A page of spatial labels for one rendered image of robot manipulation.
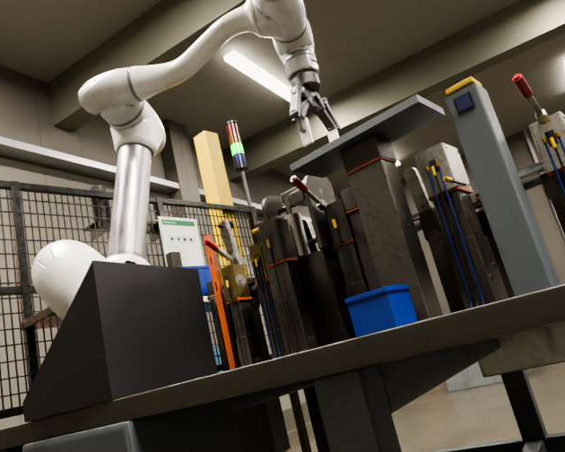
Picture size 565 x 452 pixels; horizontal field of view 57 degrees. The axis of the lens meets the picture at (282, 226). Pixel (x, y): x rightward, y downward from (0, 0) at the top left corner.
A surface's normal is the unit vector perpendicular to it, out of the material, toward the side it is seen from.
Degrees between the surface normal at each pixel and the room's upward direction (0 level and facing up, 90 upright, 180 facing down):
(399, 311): 90
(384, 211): 90
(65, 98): 90
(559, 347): 90
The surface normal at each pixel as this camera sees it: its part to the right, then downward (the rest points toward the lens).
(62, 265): -0.14, -0.61
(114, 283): 0.85, -0.33
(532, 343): -0.51, -0.11
